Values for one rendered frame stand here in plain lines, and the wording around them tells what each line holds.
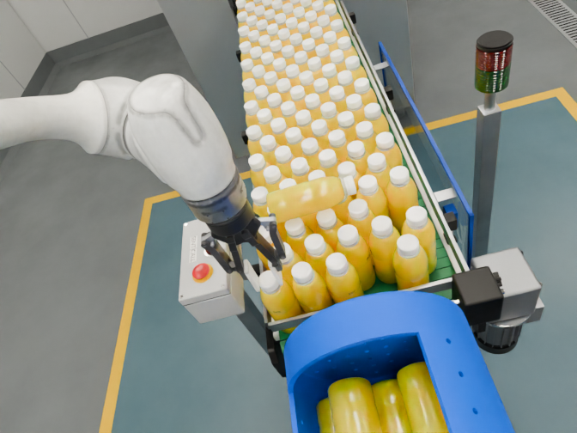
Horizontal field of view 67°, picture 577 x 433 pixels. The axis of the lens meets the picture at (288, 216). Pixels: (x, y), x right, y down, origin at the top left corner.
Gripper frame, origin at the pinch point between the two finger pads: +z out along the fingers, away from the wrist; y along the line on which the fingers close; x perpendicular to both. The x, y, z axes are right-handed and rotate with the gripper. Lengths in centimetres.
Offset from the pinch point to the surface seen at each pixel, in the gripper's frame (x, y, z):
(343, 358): -18.1, 11.0, 3.1
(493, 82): 23, 52, -9
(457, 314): -19.8, 28.7, -6.6
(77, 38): 413, -199, 91
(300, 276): -1.3, 6.5, 2.1
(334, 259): 0.4, 13.3, 2.1
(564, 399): -4, 72, 110
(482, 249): 25, 53, 50
